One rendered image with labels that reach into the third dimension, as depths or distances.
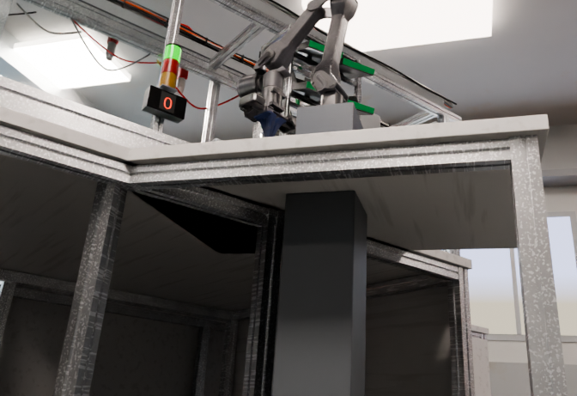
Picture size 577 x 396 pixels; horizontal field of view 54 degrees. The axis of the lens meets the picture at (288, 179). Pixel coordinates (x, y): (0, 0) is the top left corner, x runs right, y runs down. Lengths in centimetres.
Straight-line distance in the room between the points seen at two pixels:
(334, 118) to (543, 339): 69
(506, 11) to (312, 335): 338
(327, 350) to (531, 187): 50
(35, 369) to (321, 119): 198
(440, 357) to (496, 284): 329
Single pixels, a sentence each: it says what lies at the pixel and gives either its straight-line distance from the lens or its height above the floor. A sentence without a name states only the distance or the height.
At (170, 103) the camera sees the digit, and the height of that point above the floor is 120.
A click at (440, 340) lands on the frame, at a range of 194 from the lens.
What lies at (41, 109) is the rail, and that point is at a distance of 131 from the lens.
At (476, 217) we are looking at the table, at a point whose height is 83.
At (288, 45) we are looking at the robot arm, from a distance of 162.
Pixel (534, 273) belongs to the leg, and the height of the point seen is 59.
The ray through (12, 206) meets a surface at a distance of 169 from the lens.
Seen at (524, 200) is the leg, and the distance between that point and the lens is 102.
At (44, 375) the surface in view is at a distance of 294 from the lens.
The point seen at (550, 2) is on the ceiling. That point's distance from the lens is 429.
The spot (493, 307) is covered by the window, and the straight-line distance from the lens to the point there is 515.
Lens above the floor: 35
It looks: 23 degrees up
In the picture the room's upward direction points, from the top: 4 degrees clockwise
